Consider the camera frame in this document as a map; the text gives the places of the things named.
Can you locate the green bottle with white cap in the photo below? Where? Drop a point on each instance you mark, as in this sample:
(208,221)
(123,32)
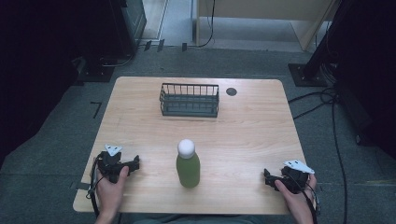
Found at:
(188,169)

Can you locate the short dark tape piece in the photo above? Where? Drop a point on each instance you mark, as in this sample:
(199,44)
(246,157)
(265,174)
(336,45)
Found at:
(147,45)
(160,45)
(184,47)

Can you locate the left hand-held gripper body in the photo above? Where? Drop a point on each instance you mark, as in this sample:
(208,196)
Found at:
(109,161)

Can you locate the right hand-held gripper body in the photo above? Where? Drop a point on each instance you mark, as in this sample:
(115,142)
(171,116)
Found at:
(295,178)

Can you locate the dark curtain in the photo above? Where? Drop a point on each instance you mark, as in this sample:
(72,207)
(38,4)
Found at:
(31,77)
(370,77)

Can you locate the person's dark clothing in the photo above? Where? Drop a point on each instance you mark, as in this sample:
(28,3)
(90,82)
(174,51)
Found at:
(199,219)

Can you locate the black metal stand with base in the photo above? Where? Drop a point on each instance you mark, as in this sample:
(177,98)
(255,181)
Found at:
(308,74)

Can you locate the black tape corner mark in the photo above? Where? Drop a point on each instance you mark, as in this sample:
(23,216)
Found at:
(98,107)

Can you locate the grey tape strip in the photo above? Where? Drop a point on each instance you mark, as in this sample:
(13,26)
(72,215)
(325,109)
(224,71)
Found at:
(81,186)

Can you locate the person's left hand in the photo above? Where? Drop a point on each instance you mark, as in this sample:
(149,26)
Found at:
(109,194)

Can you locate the person's right hand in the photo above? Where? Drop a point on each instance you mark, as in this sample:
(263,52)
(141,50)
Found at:
(299,202)

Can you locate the dark round table grommet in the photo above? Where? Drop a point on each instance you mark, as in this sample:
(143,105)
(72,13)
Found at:
(231,91)

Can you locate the light wooden furniture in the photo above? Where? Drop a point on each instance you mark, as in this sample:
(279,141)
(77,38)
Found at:
(264,9)

